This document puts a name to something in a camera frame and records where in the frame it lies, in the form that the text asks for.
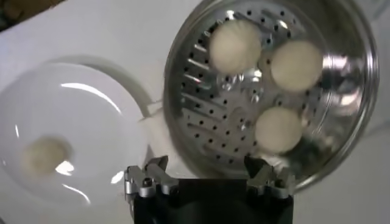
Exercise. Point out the stainless steel steamer basket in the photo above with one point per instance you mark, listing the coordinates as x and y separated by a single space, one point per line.
350 100

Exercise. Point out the white steamed baozi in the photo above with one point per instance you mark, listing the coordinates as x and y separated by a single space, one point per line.
234 45
42 155
278 129
297 65

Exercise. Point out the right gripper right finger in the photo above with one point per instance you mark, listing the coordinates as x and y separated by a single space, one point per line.
268 182

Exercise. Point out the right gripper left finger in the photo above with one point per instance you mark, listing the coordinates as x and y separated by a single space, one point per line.
152 182

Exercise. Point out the white round plate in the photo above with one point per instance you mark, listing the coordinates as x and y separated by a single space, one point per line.
76 128

